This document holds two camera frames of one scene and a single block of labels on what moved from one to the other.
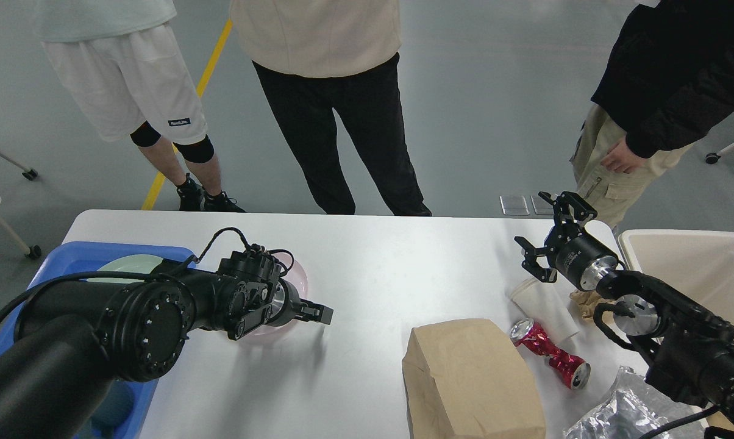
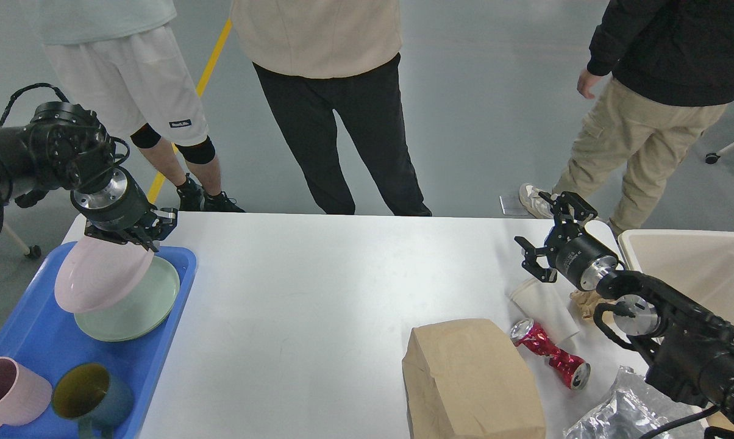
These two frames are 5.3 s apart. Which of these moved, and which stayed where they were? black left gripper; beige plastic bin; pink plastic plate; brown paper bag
Moved: pink plastic plate; black left gripper
Stayed: beige plastic bin; brown paper bag
